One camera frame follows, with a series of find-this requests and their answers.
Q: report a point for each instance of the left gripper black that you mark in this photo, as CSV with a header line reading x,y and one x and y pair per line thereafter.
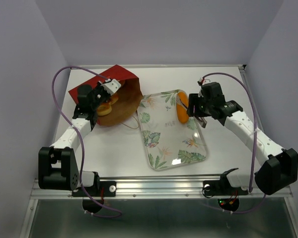
x,y
98,86

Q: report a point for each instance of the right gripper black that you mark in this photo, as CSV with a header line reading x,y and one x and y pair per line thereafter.
x,y
193,99

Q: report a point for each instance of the long orange fake bread loaf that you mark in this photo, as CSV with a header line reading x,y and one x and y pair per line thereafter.
x,y
181,107

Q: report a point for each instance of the red brown paper bag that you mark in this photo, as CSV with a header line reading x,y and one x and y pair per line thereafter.
x,y
129,97

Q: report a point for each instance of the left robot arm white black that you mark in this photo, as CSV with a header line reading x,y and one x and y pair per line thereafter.
x,y
57,166

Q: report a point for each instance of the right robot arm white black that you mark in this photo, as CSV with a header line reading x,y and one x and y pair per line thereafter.
x,y
279,166

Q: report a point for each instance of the sugared orange fake donut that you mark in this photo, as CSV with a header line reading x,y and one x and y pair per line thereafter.
x,y
113,99

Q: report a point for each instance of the clear tray with leaf print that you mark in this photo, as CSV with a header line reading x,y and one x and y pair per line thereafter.
x,y
168,142

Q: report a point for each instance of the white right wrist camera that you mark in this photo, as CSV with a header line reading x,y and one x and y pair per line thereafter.
x,y
202,81

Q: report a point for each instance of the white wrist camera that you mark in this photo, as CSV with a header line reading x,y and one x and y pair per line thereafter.
x,y
111,86
202,81

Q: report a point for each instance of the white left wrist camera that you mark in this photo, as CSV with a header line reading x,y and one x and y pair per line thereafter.
x,y
111,86

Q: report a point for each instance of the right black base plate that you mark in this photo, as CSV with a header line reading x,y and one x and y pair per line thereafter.
x,y
221,188

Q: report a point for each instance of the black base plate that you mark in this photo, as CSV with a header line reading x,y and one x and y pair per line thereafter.
x,y
221,188
94,189

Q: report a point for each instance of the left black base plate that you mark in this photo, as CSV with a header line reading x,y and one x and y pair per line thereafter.
x,y
94,189

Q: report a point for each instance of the aluminium mounting rail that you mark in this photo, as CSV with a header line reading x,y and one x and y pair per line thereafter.
x,y
191,187

